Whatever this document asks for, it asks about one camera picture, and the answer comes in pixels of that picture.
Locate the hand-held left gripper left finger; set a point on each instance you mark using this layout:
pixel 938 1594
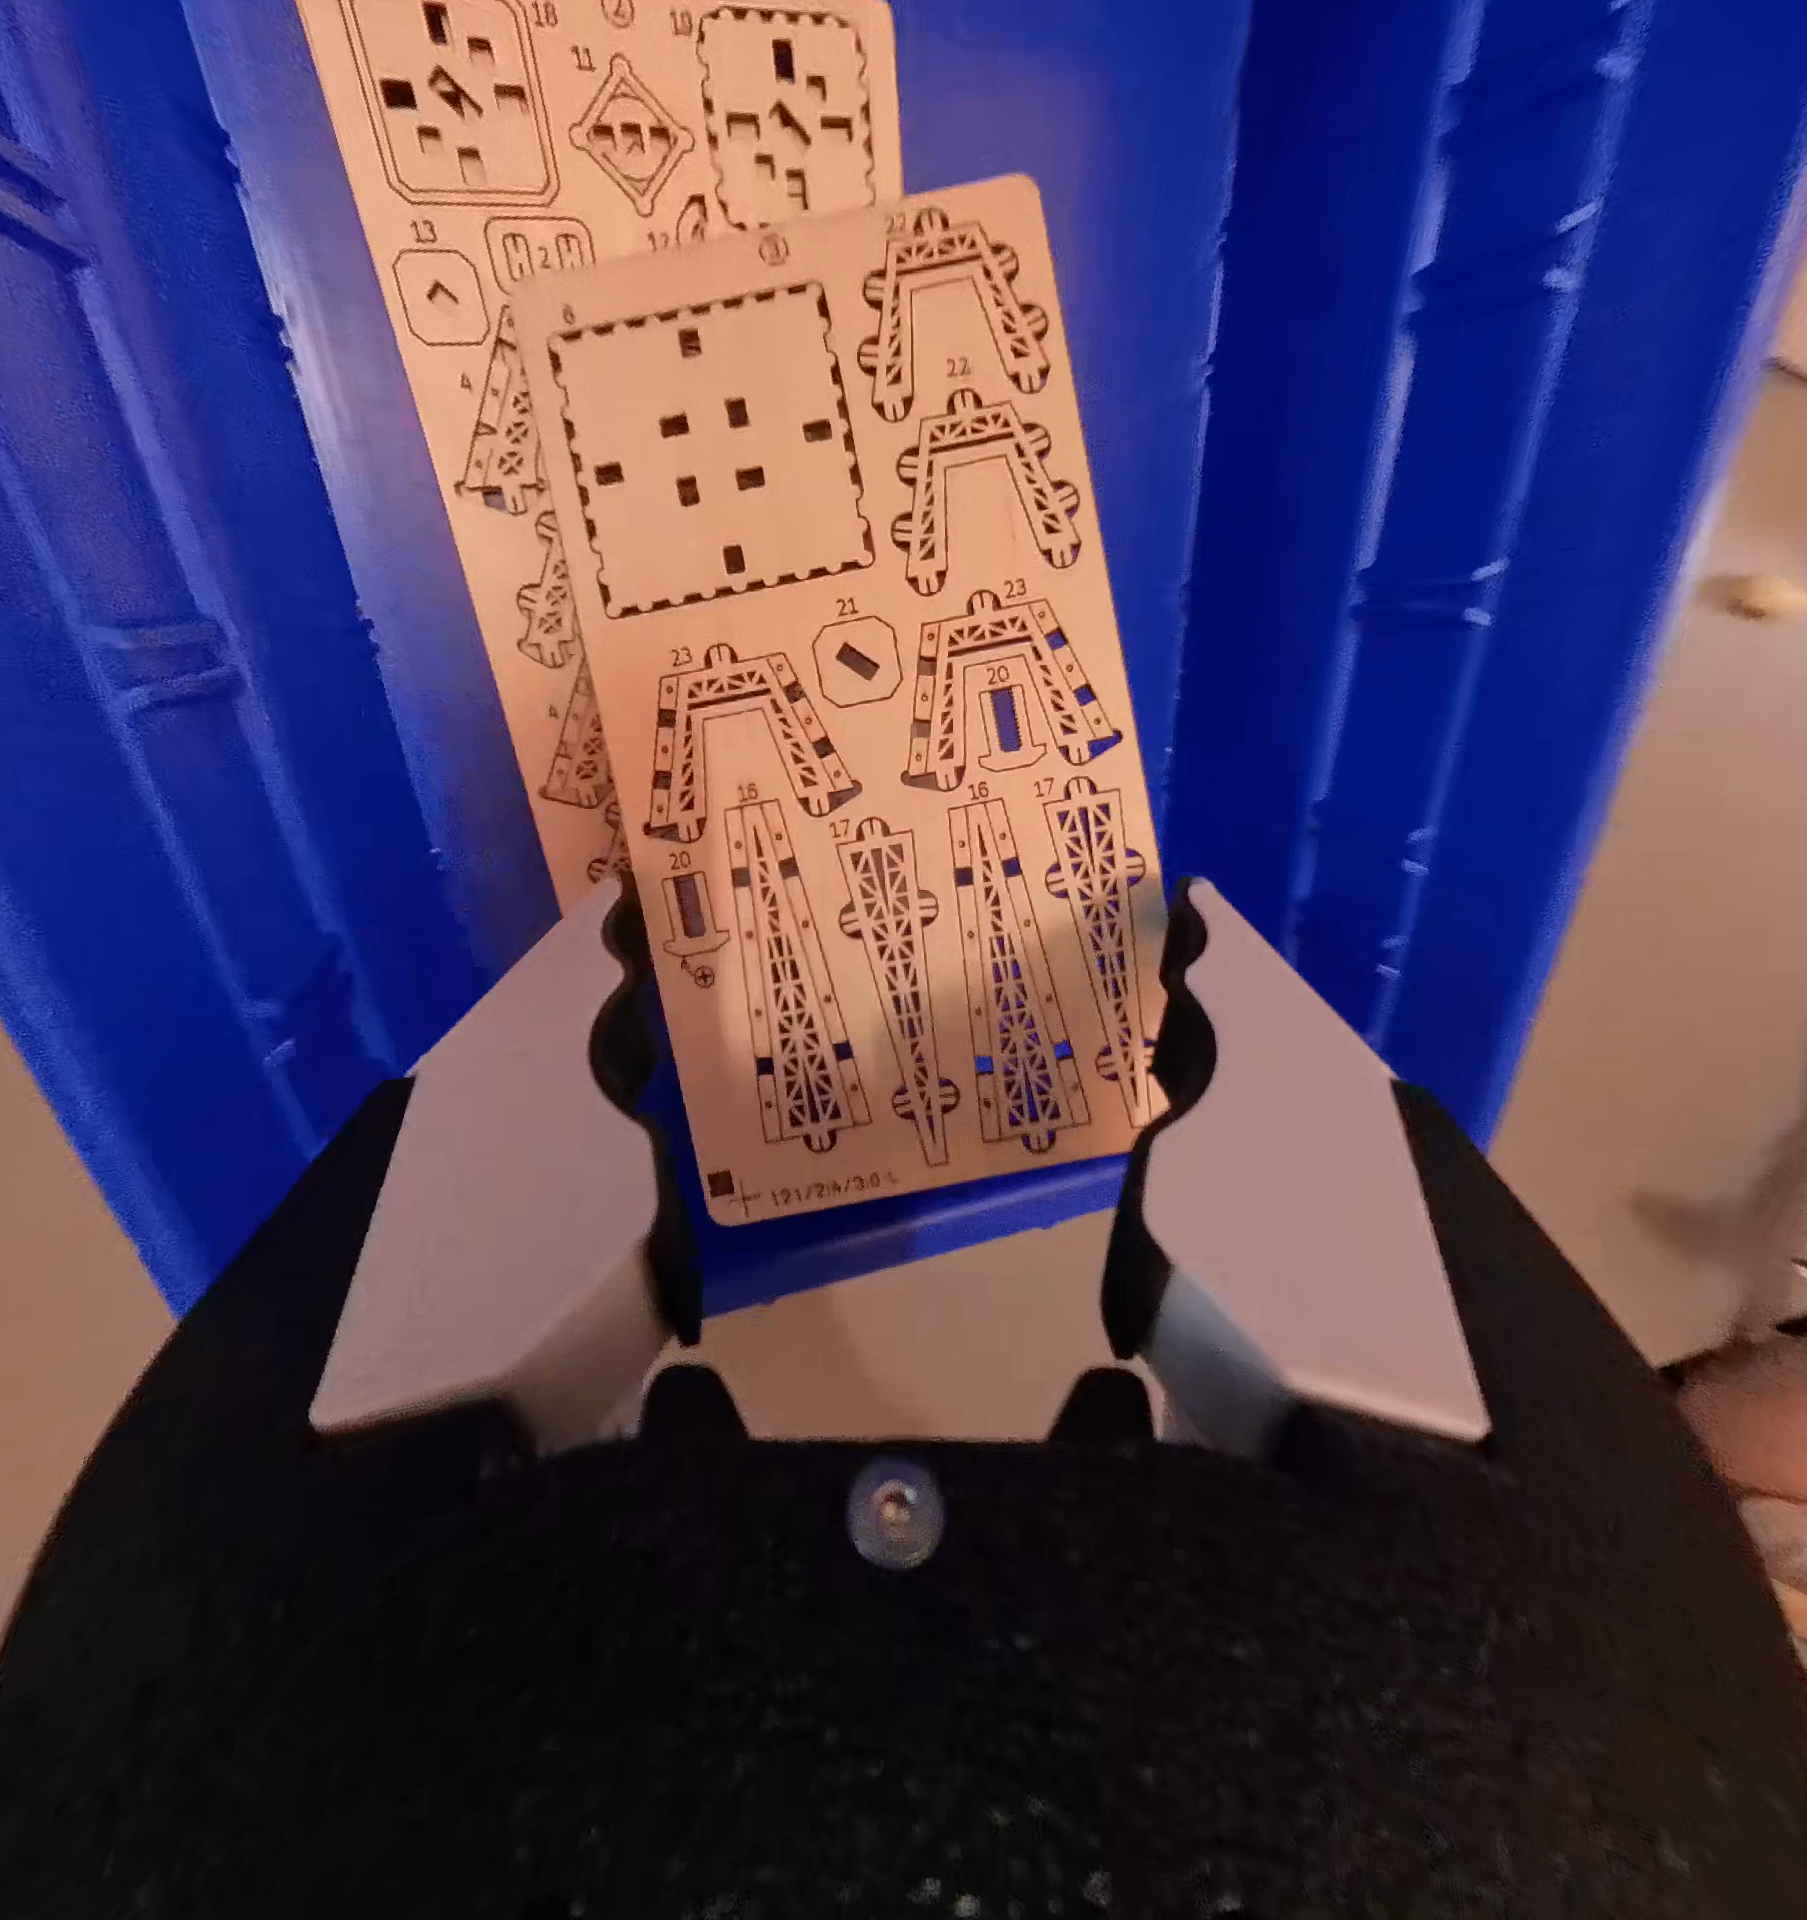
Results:
pixel 467 1232

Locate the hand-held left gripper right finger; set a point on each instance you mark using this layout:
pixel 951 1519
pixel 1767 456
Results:
pixel 1292 1200

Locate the blue plastic bin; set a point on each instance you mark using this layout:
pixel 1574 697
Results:
pixel 1292 451

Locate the wooden puzzle sheet octagon cutouts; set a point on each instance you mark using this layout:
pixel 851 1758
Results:
pixel 662 196

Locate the wooden puzzle sheet square cutout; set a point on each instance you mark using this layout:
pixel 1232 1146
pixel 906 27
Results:
pixel 724 451

